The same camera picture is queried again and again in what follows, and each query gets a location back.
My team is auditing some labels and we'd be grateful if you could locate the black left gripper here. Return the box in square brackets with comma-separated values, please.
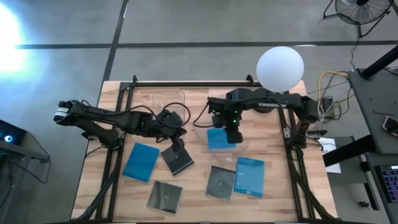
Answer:
[154, 110, 188, 154]

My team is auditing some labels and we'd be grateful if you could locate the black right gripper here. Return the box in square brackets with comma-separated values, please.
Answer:
[212, 112, 244, 145]

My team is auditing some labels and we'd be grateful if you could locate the clear plastic bin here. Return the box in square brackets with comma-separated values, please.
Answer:
[151, 89, 187, 129]
[193, 123, 250, 166]

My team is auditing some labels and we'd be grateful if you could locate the blue jewel case white label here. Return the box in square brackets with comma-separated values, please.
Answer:
[233, 156, 266, 198]

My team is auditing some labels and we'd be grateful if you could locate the white globe table lamp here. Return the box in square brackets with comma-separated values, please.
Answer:
[256, 45, 305, 114]

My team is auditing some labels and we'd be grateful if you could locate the white paper sheet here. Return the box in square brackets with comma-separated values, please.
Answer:
[317, 136, 342, 174]

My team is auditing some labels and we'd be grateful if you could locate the black power strip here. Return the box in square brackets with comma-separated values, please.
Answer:
[322, 96, 336, 119]

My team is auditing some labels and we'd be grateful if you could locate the black desk beam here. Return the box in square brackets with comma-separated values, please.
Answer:
[322, 134, 377, 168]

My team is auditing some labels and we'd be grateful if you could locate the grey desk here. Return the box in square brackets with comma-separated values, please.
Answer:
[347, 67, 398, 155]

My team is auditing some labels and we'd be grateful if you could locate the dark desk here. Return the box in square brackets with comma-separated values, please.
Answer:
[365, 151, 398, 224]

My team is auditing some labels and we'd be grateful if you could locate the grey side table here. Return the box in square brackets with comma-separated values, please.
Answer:
[0, 130, 51, 184]

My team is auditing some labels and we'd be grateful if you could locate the smartphone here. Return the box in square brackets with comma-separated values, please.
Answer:
[381, 115, 398, 137]

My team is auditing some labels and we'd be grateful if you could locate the backlit keyboard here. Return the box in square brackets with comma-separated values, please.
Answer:
[375, 164, 398, 203]

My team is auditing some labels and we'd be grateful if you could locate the black diagonal pole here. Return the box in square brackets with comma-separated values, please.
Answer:
[360, 45, 398, 79]

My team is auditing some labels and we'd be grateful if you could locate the black device blue light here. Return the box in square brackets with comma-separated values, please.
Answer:
[0, 119, 27, 146]

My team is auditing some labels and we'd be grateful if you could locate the black floor fan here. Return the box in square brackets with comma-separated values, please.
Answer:
[323, 0, 394, 39]

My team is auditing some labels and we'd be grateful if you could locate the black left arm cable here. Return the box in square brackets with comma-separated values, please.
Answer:
[118, 101, 192, 130]

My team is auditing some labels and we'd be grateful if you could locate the black aluminium table frame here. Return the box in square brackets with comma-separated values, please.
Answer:
[73, 74, 340, 223]

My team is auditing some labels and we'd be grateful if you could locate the yellow cable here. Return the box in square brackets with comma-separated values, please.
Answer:
[317, 70, 349, 124]

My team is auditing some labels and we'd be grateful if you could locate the black fan cable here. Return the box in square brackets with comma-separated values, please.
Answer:
[350, 36, 361, 71]

